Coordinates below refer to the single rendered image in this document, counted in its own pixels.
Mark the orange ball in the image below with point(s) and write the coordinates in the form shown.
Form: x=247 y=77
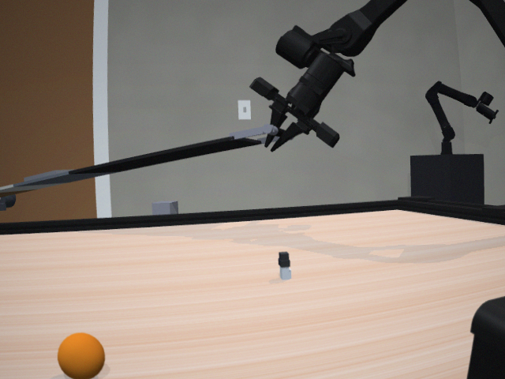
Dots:
x=81 y=356

